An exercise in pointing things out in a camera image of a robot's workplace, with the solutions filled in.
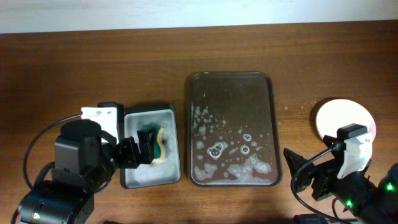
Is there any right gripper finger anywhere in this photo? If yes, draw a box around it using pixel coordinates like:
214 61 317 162
323 135 343 152
283 148 314 193

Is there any green and yellow sponge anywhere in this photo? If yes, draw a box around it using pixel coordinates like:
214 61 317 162
142 124 165 162

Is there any pink stained plate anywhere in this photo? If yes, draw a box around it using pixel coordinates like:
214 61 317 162
315 99 377 142

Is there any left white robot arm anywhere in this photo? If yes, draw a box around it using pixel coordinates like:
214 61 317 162
11 102 159 223

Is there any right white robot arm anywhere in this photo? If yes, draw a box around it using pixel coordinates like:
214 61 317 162
284 133 397 223

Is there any small black soapy tray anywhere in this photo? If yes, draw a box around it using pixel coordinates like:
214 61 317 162
120 104 182 189

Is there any large brown serving tray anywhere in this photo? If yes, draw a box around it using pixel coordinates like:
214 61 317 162
187 72 282 187

